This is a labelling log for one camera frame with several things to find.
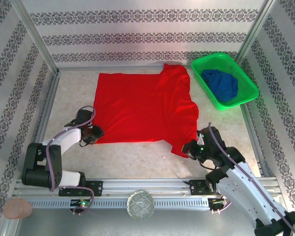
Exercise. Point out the red printed t-shirt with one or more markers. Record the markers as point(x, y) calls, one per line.
point(142, 105)

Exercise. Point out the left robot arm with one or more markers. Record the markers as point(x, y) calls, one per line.
point(46, 167)

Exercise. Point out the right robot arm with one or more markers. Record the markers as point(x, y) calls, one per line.
point(250, 194)

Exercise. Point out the blue cloth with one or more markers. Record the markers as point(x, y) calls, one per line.
point(223, 83)

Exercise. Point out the small circuit board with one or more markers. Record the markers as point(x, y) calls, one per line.
point(79, 203)
point(217, 201)

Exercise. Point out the green plastic basket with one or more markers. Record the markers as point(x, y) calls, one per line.
point(245, 83)

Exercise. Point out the round patterned glass disc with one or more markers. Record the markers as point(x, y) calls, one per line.
point(140, 205)

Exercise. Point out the pink plastic cup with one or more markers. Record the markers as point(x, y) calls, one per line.
point(18, 209)

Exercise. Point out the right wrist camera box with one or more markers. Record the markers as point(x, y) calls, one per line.
point(200, 140)

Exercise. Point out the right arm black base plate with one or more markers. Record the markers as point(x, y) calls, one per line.
point(196, 187)

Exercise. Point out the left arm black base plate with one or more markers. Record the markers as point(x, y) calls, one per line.
point(96, 188)

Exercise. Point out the wide aluminium mounting rail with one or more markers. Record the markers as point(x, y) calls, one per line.
point(147, 185)

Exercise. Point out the aluminium frame post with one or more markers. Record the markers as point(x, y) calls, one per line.
point(35, 37)
point(254, 32)

